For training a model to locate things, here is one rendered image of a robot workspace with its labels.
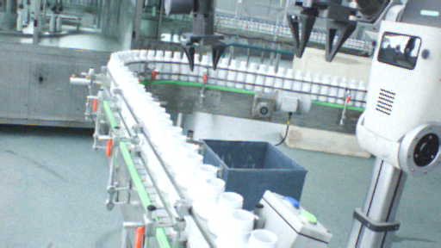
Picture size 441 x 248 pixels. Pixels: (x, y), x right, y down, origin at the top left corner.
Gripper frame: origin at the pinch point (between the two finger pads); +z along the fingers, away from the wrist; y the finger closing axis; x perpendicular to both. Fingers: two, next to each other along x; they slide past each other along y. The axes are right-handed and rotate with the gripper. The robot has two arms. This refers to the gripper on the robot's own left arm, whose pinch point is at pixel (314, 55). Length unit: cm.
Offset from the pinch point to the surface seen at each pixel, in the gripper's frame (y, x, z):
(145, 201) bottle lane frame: -21, 24, 40
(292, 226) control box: -2.7, -8.6, 28.7
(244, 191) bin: 20, 55, 53
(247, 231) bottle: -15.3, -15.9, 24.7
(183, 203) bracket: -20.3, -1.0, 27.9
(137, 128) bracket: -21, 43, 29
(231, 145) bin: 27, 86, 47
